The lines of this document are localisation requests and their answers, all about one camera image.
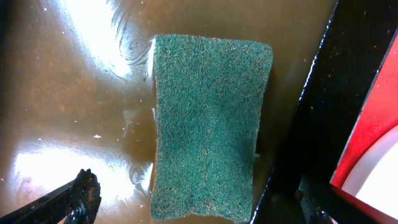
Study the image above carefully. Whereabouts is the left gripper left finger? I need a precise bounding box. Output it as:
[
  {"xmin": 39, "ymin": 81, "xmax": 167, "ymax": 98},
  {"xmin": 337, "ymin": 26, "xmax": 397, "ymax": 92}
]
[{"xmin": 1, "ymin": 169, "xmax": 101, "ymax": 224}]

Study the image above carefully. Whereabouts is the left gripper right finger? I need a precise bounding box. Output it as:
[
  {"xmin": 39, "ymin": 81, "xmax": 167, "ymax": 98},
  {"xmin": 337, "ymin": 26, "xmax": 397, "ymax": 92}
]
[{"xmin": 294, "ymin": 175, "xmax": 334, "ymax": 224}]

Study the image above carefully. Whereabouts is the light blue plate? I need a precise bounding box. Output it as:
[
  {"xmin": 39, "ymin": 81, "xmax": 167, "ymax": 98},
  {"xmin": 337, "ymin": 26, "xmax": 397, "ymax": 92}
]
[{"xmin": 342, "ymin": 127, "xmax": 397, "ymax": 223}]

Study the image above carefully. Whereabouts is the green scouring sponge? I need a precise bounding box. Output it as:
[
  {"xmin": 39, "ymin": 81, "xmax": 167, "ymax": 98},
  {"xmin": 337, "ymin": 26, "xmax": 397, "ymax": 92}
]
[{"xmin": 150, "ymin": 34, "xmax": 273, "ymax": 222}]

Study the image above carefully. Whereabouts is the red plastic tray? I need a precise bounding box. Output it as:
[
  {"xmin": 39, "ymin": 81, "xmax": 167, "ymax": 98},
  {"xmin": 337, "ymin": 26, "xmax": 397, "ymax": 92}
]
[{"xmin": 329, "ymin": 34, "xmax": 398, "ymax": 224}]

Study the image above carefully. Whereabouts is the black water basin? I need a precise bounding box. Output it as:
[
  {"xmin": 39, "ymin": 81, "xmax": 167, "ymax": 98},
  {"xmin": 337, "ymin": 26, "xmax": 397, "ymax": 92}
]
[{"xmin": 1, "ymin": 0, "xmax": 397, "ymax": 223}]

